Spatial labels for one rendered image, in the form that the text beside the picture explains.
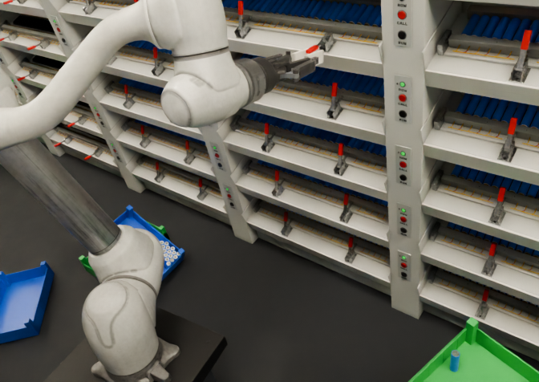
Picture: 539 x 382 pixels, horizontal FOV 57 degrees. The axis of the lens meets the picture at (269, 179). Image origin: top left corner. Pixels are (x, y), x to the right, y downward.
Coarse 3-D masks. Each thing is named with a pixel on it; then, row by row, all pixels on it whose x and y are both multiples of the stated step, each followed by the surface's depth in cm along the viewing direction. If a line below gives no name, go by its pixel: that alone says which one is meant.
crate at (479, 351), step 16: (464, 336) 116; (480, 336) 115; (448, 352) 114; (464, 352) 116; (480, 352) 115; (496, 352) 113; (512, 352) 109; (432, 368) 112; (448, 368) 114; (464, 368) 113; (480, 368) 112; (496, 368) 112; (512, 368) 111; (528, 368) 106
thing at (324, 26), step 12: (228, 12) 139; (252, 12) 135; (264, 12) 133; (276, 24) 131; (288, 24) 128; (300, 24) 126; (312, 24) 123; (324, 24) 121; (336, 24) 119; (348, 24) 118; (360, 36) 117; (372, 36) 115
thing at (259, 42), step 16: (256, 32) 133; (272, 32) 130; (320, 32) 124; (240, 48) 136; (256, 48) 132; (272, 48) 128; (288, 48) 124; (304, 48) 122; (336, 48) 118; (352, 48) 116; (368, 48) 114; (320, 64) 122; (336, 64) 119; (352, 64) 115; (368, 64) 112
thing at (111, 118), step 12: (48, 0) 181; (48, 12) 186; (60, 24) 186; (72, 24) 188; (72, 36) 189; (96, 84) 203; (96, 120) 219; (108, 120) 213; (108, 132) 219; (108, 144) 226; (120, 144) 221; (132, 156) 228; (120, 168) 234; (132, 180) 234
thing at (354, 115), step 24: (312, 72) 141; (336, 72) 139; (264, 96) 145; (288, 96) 142; (312, 96) 138; (336, 96) 134; (360, 96) 129; (312, 120) 135; (336, 120) 130; (360, 120) 127; (384, 120) 119; (384, 144) 125
